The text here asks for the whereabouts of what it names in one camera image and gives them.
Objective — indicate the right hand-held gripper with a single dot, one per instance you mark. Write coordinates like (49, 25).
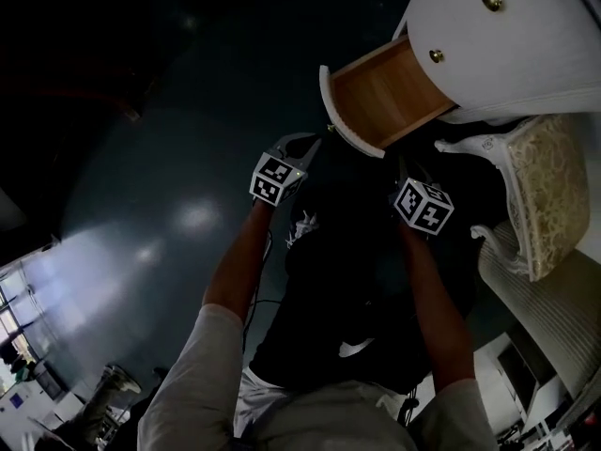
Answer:
(422, 207)

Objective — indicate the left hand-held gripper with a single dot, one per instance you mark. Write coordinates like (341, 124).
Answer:
(274, 181)

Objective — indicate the wooden drawer with white front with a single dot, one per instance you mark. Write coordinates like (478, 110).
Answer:
(385, 97)

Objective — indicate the person's right forearm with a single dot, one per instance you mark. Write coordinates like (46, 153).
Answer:
(436, 308)

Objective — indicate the person's left forearm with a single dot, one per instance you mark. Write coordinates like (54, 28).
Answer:
(239, 270)

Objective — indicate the white dressing table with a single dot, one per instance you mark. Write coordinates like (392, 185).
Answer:
(516, 54)

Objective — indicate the person's black left shoe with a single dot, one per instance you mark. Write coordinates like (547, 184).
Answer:
(303, 227)

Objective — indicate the white stool with patterned cushion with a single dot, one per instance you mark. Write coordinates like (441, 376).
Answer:
(549, 195)

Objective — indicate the person's black trousers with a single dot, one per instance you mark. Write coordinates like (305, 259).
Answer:
(338, 289)

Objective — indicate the grey shelf unit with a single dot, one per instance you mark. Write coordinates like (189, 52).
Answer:
(488, 364)

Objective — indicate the person's light grey sweatshirt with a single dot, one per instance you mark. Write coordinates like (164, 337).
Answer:
(197, 393)

